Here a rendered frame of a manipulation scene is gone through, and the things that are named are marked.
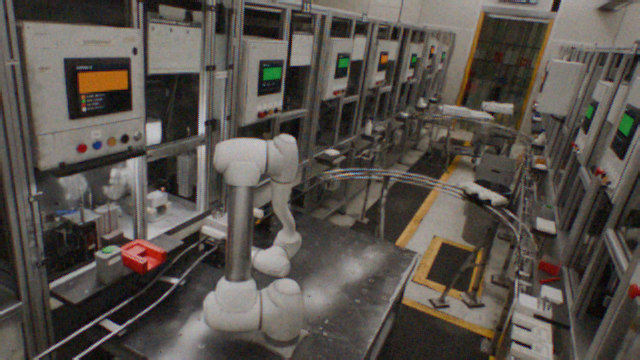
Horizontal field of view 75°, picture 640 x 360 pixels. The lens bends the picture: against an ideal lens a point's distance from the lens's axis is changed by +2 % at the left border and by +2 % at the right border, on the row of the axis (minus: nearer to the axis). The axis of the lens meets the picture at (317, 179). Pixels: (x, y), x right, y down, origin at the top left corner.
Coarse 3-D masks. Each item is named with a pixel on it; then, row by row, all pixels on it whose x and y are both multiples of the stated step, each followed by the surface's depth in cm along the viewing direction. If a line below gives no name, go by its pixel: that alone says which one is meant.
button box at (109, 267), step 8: (96, 256) 156; (104, 256) 155; (112, 256) 157; (120, 256) 161; (96, 264) 158; (104, 264) 156; (112, 264) 158; (120, 264) 162; (96, 272) 159; (104, 272) 157; (112, 272) 159; (120, 272) 163; (104, 280) 158; (112, 280) 161
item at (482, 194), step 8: (464, 184) 333; (472, 184) 332; (464, 192) 328; (472, 192) 322; (480, 192) 323; (488, 192) 322; (472, 200) 322; (480, 200) 316; (488, 200) 318; (496, 200) 306; (504, 200) 309
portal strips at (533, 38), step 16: (496, 16) 841; (496, 32) 850; (528, 32) 826; (544, 32) 814; (480, 48) 869; (496, 48) 858; (528, 48) 834; (480, 64) 878; (496, 64) 865; (512, 64) 854; (528, 64) 841; (480, 80) 886; (512, 80) 861; (528, 80) 848; (480, 96) 897; (512, 96) 870; (496, 112) 891; (464, 128) 927; (496, 128) 899; (512, 128) 886
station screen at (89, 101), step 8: (104, 64) 144; (112, 64) 147; (120, 64) 150; (128, 64) 153; (80, 72) 137; (88, 72) 139; (96, 72) 142; (128, 72) 153; (128, 80) 154; (128, 88) 155; (80, 96) 139; (88, 96) 142; (96, 96) 144; (104, 96) 147; (112, 96) 150; (120, 96) 153; (128, 96) 156; (80, 104) 140; (88, 104) 143; (96, 104) 145; (104, 104) 148; (112, 104) 151; (120, 104) 154; (128, 104) 157; (80, 112) 141; (88, 112) 143
